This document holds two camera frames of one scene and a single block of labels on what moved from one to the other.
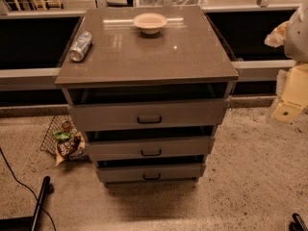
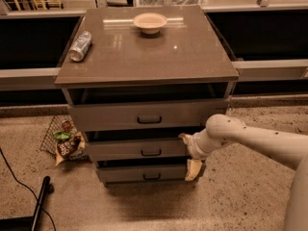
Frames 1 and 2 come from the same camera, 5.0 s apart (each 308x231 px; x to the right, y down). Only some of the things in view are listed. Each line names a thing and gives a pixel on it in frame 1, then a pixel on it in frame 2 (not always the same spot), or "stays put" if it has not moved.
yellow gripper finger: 276,38 -> 186,137
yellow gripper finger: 286,114 -> 192,168
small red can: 66,125 stays put
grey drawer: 150,148 stays put
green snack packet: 62,135 stays put
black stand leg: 30,222 stays put
